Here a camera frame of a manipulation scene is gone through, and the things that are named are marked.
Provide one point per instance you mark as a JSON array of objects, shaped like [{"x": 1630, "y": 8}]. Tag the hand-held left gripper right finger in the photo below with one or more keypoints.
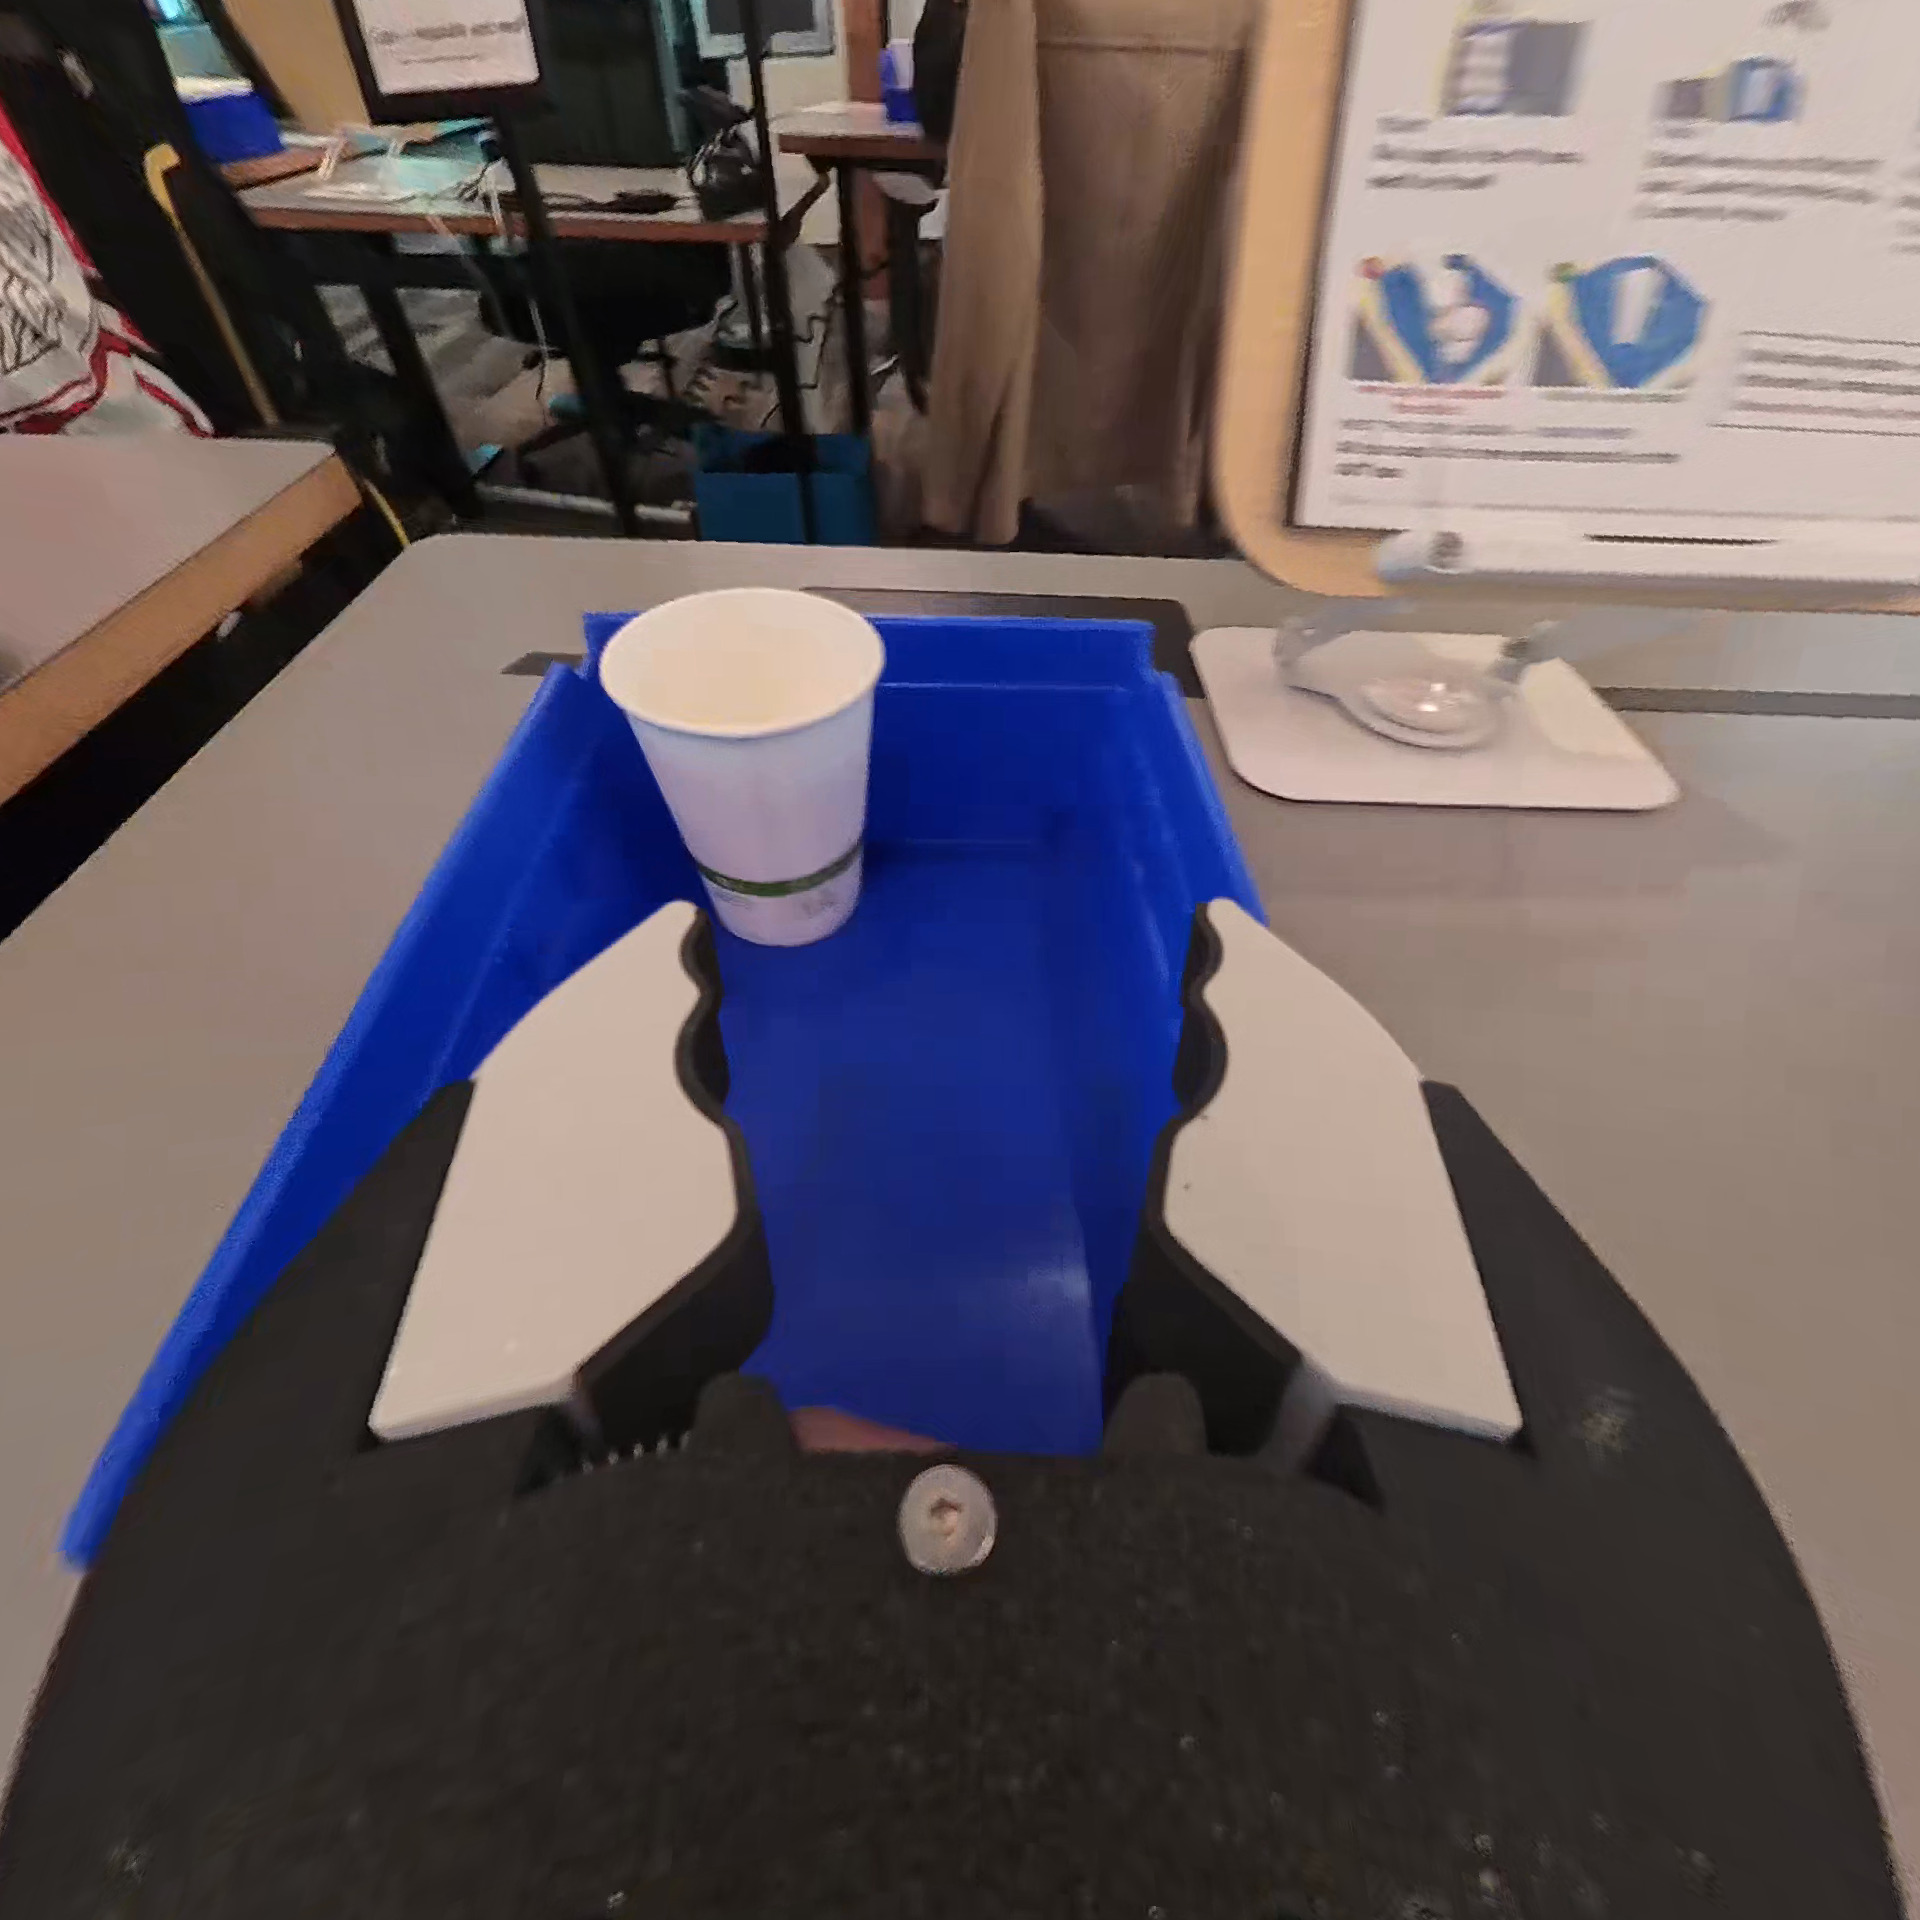
[{"x": 1336, "y": 1229}]

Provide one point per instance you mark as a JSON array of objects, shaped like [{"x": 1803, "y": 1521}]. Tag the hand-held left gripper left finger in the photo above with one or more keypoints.
[{"x": 571, "y": 1229}]

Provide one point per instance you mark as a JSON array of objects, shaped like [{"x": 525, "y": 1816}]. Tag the blue plastic bin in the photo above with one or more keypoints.
[{"x": 931, "y": 1125}]

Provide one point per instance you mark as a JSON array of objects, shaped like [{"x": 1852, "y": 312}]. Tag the white paper cup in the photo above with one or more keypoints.
[{"x": 751, "y": 780}]

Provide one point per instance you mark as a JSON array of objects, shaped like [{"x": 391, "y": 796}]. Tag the instruction sheet on tablet stand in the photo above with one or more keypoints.
[{"x": 1291, "y": 733}]

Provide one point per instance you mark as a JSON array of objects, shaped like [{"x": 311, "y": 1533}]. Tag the blue fabric bag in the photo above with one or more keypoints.
[{"x": 780, "y": 504}]

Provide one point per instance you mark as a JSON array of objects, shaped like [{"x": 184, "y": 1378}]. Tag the grey side table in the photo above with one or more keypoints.
[{"x": 119, "y": 524}]

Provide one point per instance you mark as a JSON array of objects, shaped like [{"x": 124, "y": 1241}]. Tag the beige hanging coat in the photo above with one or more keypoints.
[{"x": 1110, "y": 299}]

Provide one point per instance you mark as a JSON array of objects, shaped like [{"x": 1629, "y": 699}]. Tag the dark wooden desk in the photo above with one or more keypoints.
[{"x": 599, "y": 224}]

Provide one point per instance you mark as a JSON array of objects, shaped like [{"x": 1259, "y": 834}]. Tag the white red printed garment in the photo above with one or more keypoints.
[{"x": 44, "y": 299}]

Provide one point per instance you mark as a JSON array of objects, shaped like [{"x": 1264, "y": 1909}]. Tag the printed instruction sheet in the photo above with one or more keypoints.
[{"x": 1800, "y": 224}]

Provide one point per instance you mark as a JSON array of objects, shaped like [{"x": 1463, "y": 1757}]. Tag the small wooden side desk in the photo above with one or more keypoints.
[{"x": 839, "y": 135}]

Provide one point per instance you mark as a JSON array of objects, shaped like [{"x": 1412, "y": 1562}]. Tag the blue storage box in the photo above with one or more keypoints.
[{"x": 897, "y": 90}]

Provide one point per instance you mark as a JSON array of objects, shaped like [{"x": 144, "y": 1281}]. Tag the black white marker sign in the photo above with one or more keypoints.
[{"x": 452, "y": 44}]

